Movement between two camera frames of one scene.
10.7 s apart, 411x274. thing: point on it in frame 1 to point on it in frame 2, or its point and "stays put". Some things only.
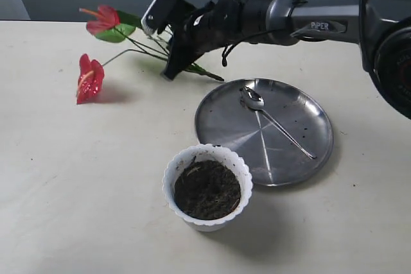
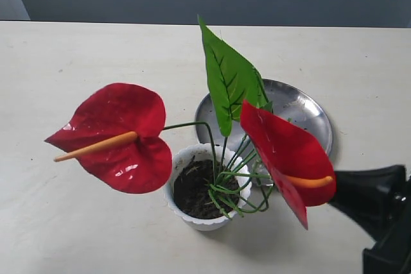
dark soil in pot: (207, 190) stays put
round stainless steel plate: (282, 126) stays put
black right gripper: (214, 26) to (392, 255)
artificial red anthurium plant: (111, 25) to (119, 135)
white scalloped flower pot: (209, 184) stays put
